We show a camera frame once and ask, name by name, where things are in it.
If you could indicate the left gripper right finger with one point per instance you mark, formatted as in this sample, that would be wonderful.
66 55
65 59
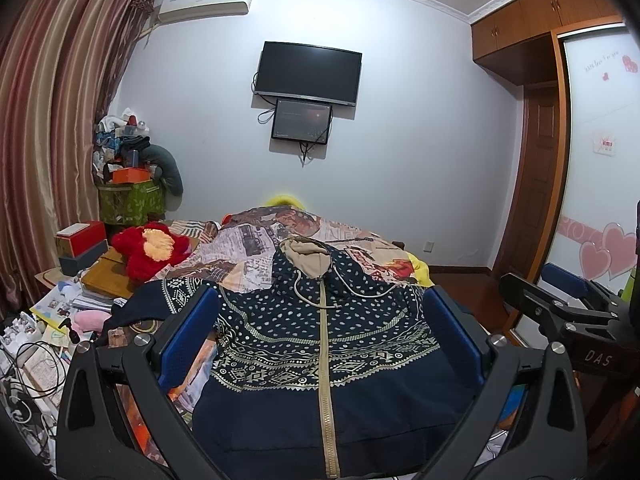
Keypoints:
525 420

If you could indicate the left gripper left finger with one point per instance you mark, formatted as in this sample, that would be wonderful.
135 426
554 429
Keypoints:
116 420

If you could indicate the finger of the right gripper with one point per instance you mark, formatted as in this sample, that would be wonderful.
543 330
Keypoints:
545 299
561 279

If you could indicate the navy patterned hooded jacket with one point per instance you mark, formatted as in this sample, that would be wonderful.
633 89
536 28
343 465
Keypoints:
288 450

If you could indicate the brown wooden door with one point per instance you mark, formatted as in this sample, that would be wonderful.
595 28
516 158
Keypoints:
525 236

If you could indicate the white sliding wardrobe door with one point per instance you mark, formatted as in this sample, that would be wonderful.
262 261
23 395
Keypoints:
595 237

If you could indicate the wooden bedside table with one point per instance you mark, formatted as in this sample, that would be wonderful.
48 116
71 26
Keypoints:
106 277

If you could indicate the dark grey box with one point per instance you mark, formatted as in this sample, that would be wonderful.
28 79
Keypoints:
71 266

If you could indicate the red and white box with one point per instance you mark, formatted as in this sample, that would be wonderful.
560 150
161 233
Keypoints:
78 238

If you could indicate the wooden overhead cabinet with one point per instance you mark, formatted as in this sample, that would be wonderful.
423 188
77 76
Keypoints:
515 41

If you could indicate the green patterned storage box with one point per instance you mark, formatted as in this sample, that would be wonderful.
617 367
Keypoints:
131 204

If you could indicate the newspaper print bed quilt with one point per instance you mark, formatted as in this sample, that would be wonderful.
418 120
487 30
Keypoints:
318 322

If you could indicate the orange box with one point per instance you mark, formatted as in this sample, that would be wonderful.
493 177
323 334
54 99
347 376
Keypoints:
130 175

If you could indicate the grey green pillow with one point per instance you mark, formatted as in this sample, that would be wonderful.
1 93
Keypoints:
169 173

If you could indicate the striped brown curtain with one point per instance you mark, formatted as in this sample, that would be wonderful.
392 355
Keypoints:
61 64

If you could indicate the white air conditioner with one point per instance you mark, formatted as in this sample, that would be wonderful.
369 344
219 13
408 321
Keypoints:
174 11

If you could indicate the white wall socket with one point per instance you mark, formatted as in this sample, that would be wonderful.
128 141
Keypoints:
428 245

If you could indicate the small black wall monitor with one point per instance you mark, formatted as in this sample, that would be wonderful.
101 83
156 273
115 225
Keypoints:
301 121

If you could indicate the black wall television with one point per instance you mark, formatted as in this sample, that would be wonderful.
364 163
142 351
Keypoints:
306 72

